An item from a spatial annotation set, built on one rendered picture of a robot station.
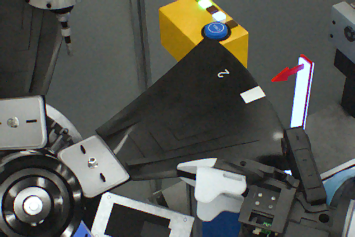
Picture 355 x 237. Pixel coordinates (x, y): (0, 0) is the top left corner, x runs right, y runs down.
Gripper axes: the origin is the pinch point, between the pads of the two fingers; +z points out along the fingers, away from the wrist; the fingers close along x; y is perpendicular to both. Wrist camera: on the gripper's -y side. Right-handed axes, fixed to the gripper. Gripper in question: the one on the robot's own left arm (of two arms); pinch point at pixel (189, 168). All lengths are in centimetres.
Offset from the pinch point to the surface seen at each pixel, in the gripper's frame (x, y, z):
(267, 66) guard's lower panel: 89, -99, 16
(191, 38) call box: 14.5, -35.3, 13.8
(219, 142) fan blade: 0.4, -5.2, -2.1
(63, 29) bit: -23.2, 1.9, 11.4
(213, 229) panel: 77, -31, 11
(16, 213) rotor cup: -6.0, 15.4, 14.9
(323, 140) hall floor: 130, -106, -4
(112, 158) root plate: -1.0, 2.2, 9.7
